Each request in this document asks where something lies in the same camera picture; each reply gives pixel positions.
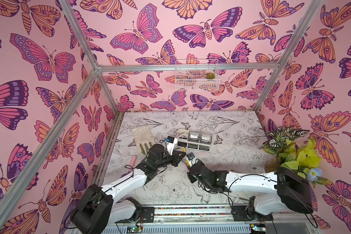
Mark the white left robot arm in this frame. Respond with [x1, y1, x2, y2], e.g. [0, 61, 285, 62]
[69, 144, 186, 234]

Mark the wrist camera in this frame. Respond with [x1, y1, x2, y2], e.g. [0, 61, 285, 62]
[186, 152, 199, 168]
[165, 136, 178, 155]

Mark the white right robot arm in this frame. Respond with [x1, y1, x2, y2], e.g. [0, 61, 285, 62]
[187, 160, 314, 219]

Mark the yellow toothbrush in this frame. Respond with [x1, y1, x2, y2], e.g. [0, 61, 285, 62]
[183, 148, 190, 169]

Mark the white wire basket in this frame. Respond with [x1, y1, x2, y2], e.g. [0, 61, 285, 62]
[174, 59, 220, 92]

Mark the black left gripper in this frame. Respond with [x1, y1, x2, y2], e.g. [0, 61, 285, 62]
[154, 150, 185, 171]

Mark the artificial leafy potted plant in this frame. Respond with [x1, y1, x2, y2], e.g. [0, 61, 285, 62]
[261, 127, 332, 186]

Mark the cream toothbrush holder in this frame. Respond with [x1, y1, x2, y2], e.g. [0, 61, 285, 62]
[176, 129, 213, 152]

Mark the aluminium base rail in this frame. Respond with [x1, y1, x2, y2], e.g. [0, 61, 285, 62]
[67, 203, 322, 234]

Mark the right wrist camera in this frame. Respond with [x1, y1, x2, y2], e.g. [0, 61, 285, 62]
[186, 152, 199, 168]

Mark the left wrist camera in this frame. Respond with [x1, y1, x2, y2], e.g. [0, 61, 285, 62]
[165, 136, 178, 155]

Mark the beige green-fingered glove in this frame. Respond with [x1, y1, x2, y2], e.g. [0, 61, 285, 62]
[132, 125, 155, 155]

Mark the pink cylinder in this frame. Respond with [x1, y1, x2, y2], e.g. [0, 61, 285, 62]
[129, 156, 137, 171]

